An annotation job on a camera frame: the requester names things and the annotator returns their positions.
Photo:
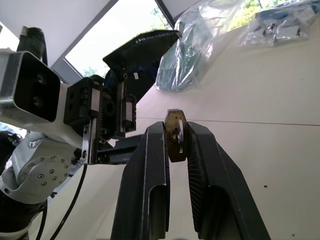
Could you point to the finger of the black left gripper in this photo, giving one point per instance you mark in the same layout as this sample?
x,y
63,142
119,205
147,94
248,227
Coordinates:
x,y
140,50

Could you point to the brass padlock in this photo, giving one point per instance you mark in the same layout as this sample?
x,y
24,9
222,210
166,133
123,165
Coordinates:
x,y
175,153

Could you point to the clear bag with dark contents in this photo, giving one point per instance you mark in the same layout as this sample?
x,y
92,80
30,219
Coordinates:
x,y
190,55

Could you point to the clear bag with blue box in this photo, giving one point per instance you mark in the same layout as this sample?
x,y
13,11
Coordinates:
x,y
277,27

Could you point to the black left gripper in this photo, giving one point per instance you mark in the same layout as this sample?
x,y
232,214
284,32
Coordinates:
x,y
77,105

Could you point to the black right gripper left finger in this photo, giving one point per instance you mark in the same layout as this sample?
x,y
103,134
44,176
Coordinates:
x,y
140,180

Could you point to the dark window frame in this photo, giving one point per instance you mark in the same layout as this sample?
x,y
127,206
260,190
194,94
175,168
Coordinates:
x,y
165,12

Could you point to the black object with white label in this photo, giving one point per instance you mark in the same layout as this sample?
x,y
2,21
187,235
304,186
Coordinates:
x,y
140,85

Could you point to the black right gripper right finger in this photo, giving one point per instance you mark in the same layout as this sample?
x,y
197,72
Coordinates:
x,y
220,175

